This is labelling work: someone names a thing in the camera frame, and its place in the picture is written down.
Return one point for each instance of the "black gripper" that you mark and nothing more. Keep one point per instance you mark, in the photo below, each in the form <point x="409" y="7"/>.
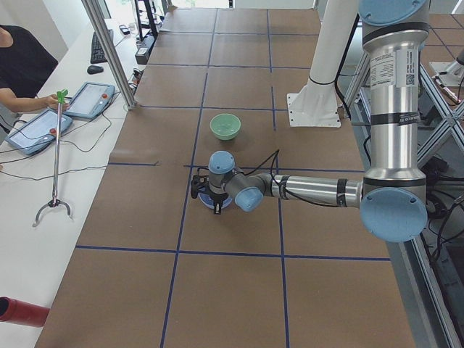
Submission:
<point x="217" y="198"/>

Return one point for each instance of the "silver green reacher grabber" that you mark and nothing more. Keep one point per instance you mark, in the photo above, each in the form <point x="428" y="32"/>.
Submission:
<point x="55" y="202"/>

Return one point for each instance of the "person's forearm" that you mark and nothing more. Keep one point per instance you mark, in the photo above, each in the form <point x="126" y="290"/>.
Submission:
<point x="21" y="105"/>

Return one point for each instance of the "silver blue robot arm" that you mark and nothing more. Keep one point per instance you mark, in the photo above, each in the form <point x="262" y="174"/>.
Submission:
<point x="391" y="197"/>

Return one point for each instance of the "green bowl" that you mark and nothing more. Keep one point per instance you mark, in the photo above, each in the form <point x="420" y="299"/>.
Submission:
<point x="225" y="126"/>

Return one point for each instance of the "person's hand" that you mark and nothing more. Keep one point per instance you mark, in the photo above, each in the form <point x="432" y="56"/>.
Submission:
<point x="52" y="101"/>

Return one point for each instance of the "brown paper table cover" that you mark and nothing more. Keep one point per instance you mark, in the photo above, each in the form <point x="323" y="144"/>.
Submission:
<point x="155" y="268"/>

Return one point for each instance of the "far blue teach pendant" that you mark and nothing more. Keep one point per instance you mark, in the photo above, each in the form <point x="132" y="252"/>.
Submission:
<point x="90" y="100"/>

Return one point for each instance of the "blue teach pendant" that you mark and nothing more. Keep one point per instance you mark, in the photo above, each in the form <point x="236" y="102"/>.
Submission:
<point x="90" y="100"/>
<point x="35" y="135"/>

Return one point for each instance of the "black computer mouse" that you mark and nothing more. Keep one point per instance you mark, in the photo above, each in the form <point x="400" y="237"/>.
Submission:
<point x="94" y="69"/>

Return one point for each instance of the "near blue teach pendant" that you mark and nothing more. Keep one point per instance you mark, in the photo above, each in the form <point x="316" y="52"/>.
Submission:
<point x="35" y="135"/>

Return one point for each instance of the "black keyboard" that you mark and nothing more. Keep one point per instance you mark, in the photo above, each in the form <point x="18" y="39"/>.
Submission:
<point x="97" y="52"/>

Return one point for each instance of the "red cylinder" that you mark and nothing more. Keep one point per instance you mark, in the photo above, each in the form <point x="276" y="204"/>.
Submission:
<point x="23" y="313"/>

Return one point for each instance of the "person in black shirt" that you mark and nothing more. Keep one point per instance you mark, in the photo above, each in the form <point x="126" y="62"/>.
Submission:
<point x="25" y="64"/>

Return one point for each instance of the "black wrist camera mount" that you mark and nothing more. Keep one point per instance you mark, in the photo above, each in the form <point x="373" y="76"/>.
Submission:
<point x="200" y="183"/>

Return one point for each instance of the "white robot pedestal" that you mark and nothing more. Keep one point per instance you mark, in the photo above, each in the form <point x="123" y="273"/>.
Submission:
<point x="316" y="104"/>

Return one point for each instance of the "aluminium frame post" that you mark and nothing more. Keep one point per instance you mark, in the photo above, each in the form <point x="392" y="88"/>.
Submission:
<point x="97" y="20"/>

